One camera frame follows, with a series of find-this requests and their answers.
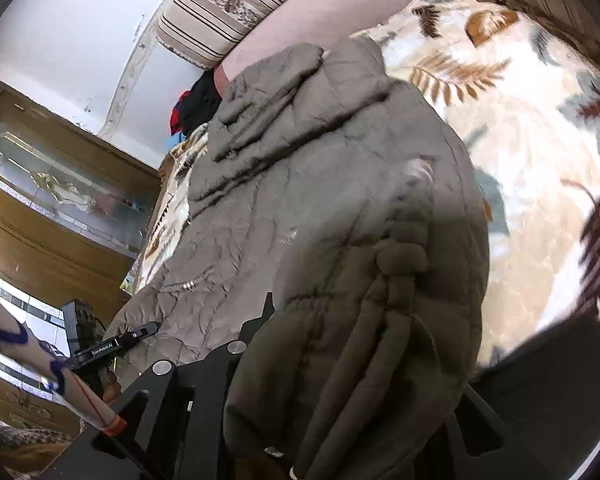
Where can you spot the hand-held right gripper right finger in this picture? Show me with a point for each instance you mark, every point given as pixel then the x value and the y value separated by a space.
pixel 480 440

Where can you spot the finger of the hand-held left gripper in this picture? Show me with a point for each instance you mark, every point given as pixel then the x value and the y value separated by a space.
pixel 139 334

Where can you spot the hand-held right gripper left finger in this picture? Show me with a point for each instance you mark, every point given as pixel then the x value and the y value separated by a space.
pixel 204 400

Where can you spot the olive grey padded jacket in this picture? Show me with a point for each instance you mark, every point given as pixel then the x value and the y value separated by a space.
pixel 330 185

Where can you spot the person's left forearm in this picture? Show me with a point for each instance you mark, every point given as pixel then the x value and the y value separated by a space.
pixel 29 355

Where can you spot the black clothes pile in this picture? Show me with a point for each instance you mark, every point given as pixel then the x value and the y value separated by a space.
pixel 202 102

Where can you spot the wooden wardrobe with glass panel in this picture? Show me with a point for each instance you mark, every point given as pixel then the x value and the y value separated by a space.
pixel 54 220

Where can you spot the patterned grey cloth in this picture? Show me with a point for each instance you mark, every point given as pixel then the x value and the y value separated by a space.
pixel 14 447

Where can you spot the light blue cloth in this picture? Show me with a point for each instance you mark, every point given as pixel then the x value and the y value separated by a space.
pixel 174 141

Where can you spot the red cloth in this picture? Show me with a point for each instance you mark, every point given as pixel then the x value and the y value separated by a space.
pixel 179 115

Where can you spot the leaf print blanket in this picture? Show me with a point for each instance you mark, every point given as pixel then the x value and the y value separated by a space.
pixel 530 160

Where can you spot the striped beige cushion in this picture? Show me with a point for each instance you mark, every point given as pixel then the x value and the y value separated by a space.
pixel 229 5

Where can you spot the long pink bolster pillow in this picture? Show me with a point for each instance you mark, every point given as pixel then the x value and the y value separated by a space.
pixel 305 20

